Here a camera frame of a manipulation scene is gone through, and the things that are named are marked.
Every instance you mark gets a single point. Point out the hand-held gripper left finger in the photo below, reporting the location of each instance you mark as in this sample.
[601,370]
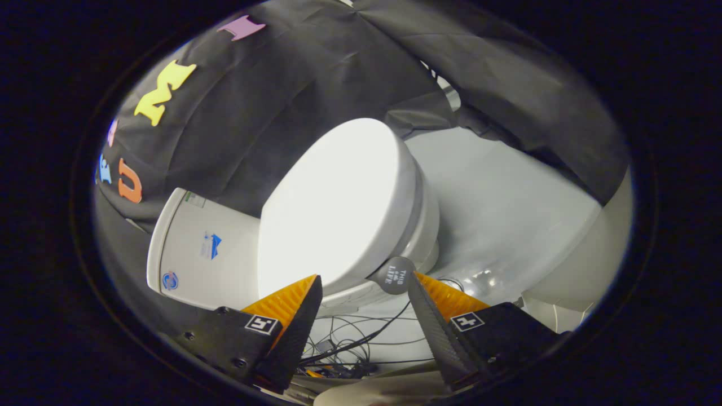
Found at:
[293,344]

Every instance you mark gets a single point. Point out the white toilet bowl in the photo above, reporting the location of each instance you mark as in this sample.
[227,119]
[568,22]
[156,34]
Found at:
[427,228]

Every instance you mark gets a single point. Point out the white toilet lid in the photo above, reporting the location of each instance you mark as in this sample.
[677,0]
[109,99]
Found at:
[338,203]

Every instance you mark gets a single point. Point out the white tank cover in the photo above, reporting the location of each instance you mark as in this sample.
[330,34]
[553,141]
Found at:
[155,254]

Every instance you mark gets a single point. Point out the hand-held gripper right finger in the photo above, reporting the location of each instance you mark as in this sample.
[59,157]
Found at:
[437,338]

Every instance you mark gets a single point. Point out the white toilet tank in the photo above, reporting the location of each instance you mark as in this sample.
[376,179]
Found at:
[225,270]

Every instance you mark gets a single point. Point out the black backdrop cloth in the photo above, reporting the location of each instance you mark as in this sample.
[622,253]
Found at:
[271,113]

